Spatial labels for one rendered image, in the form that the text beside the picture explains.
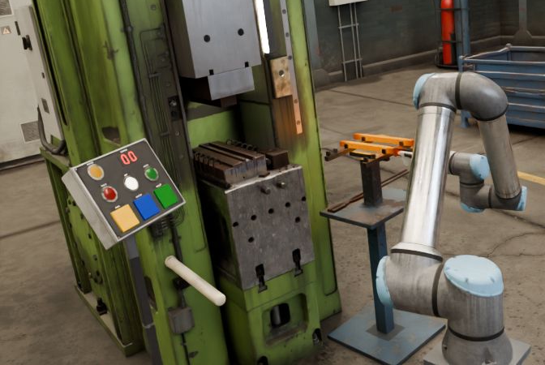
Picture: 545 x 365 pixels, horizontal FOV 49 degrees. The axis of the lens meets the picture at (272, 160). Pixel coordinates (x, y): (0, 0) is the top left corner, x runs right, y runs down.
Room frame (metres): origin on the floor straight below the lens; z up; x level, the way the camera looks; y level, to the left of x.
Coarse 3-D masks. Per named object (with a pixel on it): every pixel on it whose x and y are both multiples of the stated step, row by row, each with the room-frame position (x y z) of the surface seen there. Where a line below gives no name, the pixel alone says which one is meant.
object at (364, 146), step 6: (342, 144) 2.58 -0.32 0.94; (354, 144) 2.52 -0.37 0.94; (360, 144) 2.49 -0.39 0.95; (366, 144) 2.48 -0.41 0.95; (372, 144) 2.47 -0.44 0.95; (378, 144) 2.45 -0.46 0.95; (372, 150) 2.44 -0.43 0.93; (378, 150) 2.42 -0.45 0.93; (390, 150) 2.37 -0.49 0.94; (396, 150) 2.34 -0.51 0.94; (402, 150) 2.32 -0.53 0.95; (408, 150) 2.30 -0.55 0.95; (396, 156) 2.34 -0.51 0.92
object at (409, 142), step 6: (354, 138) 2.67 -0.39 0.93; (360, 138) 2.65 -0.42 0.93; (366, 138) 2.62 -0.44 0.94; (372, 138) 2.59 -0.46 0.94; (378, 138) 2.57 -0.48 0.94; (384, 138) 2.54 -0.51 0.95; (390, 138) 2.53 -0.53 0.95; (396, 138) 2.51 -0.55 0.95; (402, 138) 2.50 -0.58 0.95; (408, 144) 2.45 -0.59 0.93
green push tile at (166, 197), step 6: (162, 186) 2.01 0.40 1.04; (168, 186) 2.03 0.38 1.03; (156, 192) 1.97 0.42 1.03; (162, 192) 1.99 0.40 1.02; (168, 192) 2.01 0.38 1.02; (162, 198) 1.97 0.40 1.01; (168, 198) 1.99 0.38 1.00; (174, 198) 2.01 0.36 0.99; (162, 204) 1.96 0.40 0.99; (168, 204) 1.97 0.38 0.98
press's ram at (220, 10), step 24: (168, 0) 2.37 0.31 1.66; (192, 0) 2.29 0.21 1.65; (216, 0) 2.34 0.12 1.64; (240, 0) 2.39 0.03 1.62; (192, 24) 2.28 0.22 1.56; (216, 24) 2.33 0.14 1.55; (240, 24) 2.38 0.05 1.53; (192, 48) 2.27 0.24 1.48; (216, 48) 2.32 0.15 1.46; (240, 48) 2.38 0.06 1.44; (192, 72) 2.28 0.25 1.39; (216, 72) 2.31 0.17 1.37
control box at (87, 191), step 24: (144, 144) 2.09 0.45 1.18; (72, 168) 1.84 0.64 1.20; (120, 168) 1.96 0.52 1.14; (144, 168) 2.02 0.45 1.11; (72, 192) 1.85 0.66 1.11; (96, 192) 1.83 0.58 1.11; (120, 192) 1.89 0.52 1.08; (144, 192) 1.95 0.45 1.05; (96, 216) 1.80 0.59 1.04; (120, 240) 1.77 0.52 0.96
